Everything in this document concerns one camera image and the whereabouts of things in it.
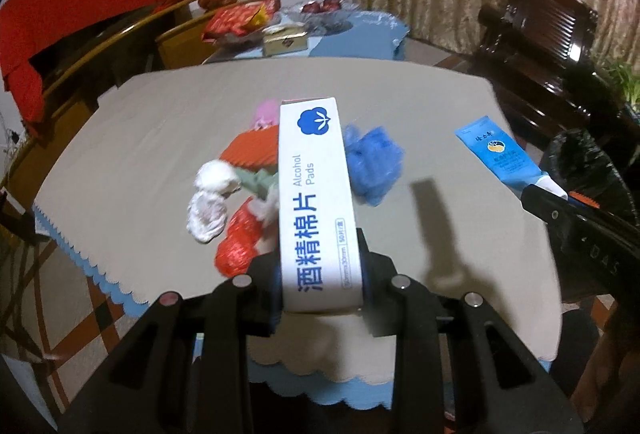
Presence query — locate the dark carved wooden chair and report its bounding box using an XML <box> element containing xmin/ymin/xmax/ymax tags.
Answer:
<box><xmin>435</xmin><ymin>0</ymin><xmax>640</xmax><ymax>160</ymax></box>

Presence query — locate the round crumpled white tissue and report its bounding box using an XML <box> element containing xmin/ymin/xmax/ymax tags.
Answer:
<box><xmin>194</xmin><ymin>159</ymin><xmax>241</xmax><ymax>198</ymax></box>

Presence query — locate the black trash bag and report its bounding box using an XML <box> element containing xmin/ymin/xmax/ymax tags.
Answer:
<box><xmin>541</xmin><ymin>128</ymin><xmax>637</xmax><ymax>226</ymax></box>

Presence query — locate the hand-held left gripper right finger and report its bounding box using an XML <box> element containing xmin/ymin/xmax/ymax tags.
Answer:
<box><xmin>356</xmin><ymin>228</ymin><xmax>584</xmax><ymax>434</ymax></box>

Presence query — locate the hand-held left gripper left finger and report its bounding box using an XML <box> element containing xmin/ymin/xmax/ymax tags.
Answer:
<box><xmin>59</xmin><ymin>251</ymin><xmax>284</xmax><ymax>434</ymax></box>

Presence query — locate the blue scalloped table underlay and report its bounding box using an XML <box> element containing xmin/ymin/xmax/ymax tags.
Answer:
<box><xmin>32</xmin><ymin>208</ymin><xmax>552</xmax><ymax>411</ymax></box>

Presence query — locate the gold tissue box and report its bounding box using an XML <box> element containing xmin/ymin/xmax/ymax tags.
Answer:
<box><xmin>262</xmin><ymin>24</ymin><xmax>309</xmax><ymax>58</ymax></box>

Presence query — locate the glass fruit bowl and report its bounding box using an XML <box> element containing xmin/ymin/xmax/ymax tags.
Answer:
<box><xmin>279</xmin><ymin>0</ymin><xmax>362</xmax><ymax>34</ymax></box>

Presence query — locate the light wooden chair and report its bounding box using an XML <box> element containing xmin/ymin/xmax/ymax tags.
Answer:
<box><xmin>154</xmin><ymin>0</ymin><xmax>286</xmax><ymax>70</ymax></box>

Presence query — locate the curved wooden chair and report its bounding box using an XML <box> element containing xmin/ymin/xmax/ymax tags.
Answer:
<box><xmin>0</xmin><ymin>0</ymin><xmax>201</xmax><ymax>215</ymax></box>

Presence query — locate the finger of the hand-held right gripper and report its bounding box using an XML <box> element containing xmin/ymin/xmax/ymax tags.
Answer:
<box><xmin>520</xmin><ymin>185</ymin><xmax>603</xmax><ymax>242</ymax></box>

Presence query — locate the green plant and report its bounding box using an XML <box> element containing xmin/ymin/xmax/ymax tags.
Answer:
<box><xmin>597</xmin><ymin>55</ymin><xmax>640</xmax><ymax>112</ymax></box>

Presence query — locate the green paper scrap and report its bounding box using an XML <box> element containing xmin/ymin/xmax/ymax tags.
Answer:
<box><xmin>235</xmin><ymin>166</ymin><xmax>281</xmax><ymax>201</ymax></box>

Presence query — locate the blue cream tube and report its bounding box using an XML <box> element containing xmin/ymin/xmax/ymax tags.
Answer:
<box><xmin>454</xmin><ymin>115</ymin><xmax>570</xmax><ymax>201</ymax></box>

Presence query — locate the red and yellow snack packet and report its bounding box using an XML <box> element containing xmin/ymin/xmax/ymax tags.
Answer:
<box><xmin>202</xmin><ymin>0</ymin><xmax>281</xmax><ymax>43</ymax></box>

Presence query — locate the long crumpled white tissue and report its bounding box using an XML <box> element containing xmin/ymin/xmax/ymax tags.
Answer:
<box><xmin>185</xmin><ymin>190</ymin><xmax>230</xmax><ymax>245</ymax></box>

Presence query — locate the pink face mask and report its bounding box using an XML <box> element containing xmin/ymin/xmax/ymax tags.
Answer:
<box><xmin>250</xmin><ymin>99</ymin><xmax>281</xmax><ymax>133</ymax></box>

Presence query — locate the beige tablecloth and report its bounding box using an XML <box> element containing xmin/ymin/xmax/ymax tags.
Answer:
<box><xmin>32</xmin><ymin>57</ymin><xmax>562</xmax><ymax>386</ymax></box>

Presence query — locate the orange foam fruit net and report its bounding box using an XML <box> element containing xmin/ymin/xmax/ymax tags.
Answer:
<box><xmin>220</xmin><ymin>126</ymin><xmax>281</xmax><ymax>170</ymax></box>

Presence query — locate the blue plastic shoe cover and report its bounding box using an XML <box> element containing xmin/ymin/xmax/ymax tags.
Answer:
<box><xmin>342</xmin><ymin>124</ymin><xmax>405</xmax><ymax>208</ymax></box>

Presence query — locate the blue tablecloth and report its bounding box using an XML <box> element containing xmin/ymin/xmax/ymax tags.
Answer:
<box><xmin>204</xmin><ymin>8</ymin><xmax>412</xmax><ymax>63</ymax></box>

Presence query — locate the white alcohol pad box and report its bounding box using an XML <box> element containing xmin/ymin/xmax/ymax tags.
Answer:
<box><xmin>278</xmin><ymin>96</ymin><xmax>365</xmax><ymax>315</ymax></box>

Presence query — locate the red plastic bag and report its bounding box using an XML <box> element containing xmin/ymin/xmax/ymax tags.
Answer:
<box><xmin>214</xmin><ymin>196</ymin><xmax>281</xmax><ymax>278</ymax></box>

